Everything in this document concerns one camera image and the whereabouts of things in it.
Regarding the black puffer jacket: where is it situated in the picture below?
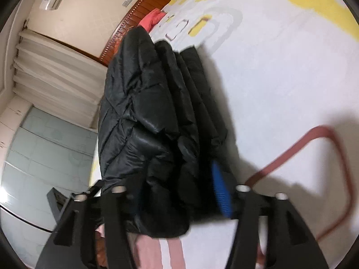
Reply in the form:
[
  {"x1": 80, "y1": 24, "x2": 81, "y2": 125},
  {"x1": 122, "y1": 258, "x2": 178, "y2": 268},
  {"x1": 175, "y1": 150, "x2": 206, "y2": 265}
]
[{"x1": 98, "y1": 27, "x2": 236, "y2": 238}]

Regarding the beige window curtain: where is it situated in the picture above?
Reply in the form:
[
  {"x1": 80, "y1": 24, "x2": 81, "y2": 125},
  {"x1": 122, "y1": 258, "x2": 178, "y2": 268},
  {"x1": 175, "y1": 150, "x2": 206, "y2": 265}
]
[{"x1": 13, "y1": 29, "x2": 107, "y2": 129}]

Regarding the patterned white bed sheet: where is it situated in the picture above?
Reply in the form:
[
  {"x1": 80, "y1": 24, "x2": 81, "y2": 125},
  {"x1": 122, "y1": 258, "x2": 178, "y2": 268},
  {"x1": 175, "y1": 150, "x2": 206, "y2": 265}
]
[{"x1": 88, "y1": 0, "x2": 359, "y2": 269}]

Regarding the coral red pillow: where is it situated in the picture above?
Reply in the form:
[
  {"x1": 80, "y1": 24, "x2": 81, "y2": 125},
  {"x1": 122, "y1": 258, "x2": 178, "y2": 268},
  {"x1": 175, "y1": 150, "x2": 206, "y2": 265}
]
[{"x1": 138, "y1": 8, "x2": 166, "y2": 33}]

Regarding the brown wooden headboard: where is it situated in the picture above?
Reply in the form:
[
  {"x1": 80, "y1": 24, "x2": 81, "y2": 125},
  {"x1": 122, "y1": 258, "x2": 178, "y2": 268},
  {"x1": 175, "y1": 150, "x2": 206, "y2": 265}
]
[{"x1": 99, "y1": 0, "x2": 171, "y2": 66}]

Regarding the grey wall switch panel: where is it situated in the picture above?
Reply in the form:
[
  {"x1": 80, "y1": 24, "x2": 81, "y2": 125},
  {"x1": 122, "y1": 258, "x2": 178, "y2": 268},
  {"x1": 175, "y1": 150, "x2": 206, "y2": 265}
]
[{"x1": 122, "y1": 0, "x2": 133, "y2": 7}]

